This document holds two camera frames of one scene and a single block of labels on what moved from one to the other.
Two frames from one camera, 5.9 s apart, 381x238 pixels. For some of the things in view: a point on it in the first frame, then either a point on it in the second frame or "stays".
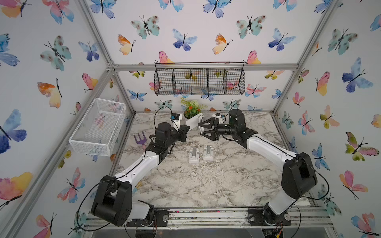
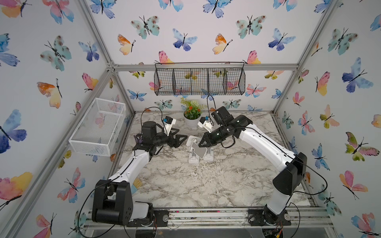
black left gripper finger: (183, 130) to (177, 136)
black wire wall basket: (176, 78) stays
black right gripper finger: (210, 120) to (206, 138)
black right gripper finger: (213, 138) to (204, 138)
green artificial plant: (192, 107) stays
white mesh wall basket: (96, 132) stays
